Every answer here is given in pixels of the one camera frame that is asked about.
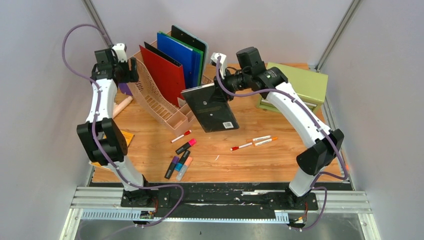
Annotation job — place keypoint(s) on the pink highlighter marker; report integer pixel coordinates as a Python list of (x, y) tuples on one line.
[(186, 146)]

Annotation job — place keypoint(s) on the purple folder behind organizer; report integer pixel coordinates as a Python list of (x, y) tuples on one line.
[(124, 88)]

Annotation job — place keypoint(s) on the green metal drawer cabinet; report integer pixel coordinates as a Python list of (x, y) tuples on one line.
[(309, 85)]

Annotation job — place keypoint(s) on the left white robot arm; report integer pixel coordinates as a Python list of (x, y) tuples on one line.
[(100, 136)]

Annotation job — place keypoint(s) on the purple highlighter marker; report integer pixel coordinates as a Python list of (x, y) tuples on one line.
[(171, 167)]

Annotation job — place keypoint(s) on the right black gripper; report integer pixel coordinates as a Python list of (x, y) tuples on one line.
[(225, 96)]

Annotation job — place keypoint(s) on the green translucent plastic folder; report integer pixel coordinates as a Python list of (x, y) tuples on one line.
[(186, 50)]

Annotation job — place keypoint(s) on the small orange cap marker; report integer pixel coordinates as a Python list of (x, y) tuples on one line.
[(265, 141)]

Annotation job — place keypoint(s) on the beige plastic file organizer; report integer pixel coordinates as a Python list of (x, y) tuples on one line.
[(176, 116)]

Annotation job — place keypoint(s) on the beige rolled tube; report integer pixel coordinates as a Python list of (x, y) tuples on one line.
[(119, 107)]

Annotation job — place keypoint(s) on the white orange marker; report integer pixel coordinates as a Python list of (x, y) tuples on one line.
[(260, 138)]

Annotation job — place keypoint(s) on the black clipboard blue back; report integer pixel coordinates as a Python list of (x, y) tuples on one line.
[(194, 42)]

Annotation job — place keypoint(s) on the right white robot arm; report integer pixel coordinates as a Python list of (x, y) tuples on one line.
[(322, 143)]

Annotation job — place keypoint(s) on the blue highlighter marker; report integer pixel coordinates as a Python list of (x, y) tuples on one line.
[(182, 160)]

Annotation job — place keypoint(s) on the blue binder folder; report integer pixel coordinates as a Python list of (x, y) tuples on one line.
[(188, 56)]

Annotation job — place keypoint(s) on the orange yellow booklet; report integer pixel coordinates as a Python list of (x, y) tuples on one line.
[(128, 138)]

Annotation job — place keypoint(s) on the black notebook with sticker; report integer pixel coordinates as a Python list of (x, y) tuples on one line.
[(212, 116)]

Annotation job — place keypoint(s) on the red binder folder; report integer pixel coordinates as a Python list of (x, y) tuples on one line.
[(166, 72)]

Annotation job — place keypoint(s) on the white red whiteboard marker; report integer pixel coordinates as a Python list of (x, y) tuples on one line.
[(188, 132)]

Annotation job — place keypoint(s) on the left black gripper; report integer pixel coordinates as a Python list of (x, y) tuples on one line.
[(132, 76)]

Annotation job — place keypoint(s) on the orange highlighter marker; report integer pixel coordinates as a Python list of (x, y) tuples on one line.
[(181, 168)]

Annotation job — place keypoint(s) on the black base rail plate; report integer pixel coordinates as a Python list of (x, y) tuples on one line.
[(251, 200)]

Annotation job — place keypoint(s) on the small red cap marker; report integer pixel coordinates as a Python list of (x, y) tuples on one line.
[(241, 146)]

